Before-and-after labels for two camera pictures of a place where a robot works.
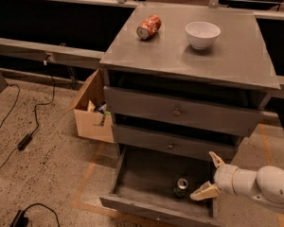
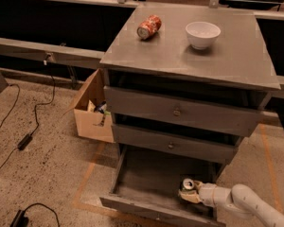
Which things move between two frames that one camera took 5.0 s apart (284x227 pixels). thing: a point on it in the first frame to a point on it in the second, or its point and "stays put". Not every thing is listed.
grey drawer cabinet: [186, 79] stays put
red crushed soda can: [150, 26] stays put
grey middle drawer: [176, 141] stays put
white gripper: [223, 177] to [205, 192]
